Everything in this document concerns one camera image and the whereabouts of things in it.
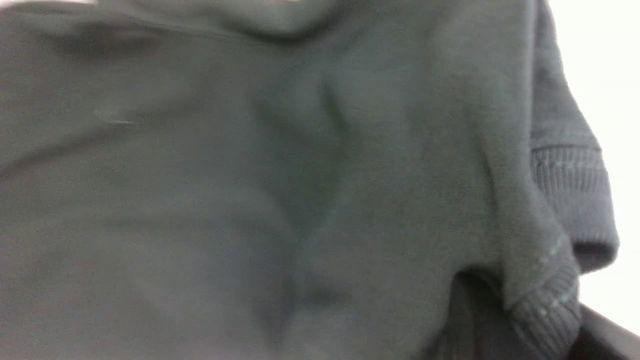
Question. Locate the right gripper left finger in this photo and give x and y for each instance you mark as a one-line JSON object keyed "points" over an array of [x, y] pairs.
{"points": [[477, 327]]}

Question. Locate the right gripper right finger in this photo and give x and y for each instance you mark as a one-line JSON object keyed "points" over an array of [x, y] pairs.
{"points": [[602, 339]]}

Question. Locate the dark gray long-sleeve shirt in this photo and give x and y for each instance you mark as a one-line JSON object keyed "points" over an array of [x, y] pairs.
{"points": [[288, 179]]}

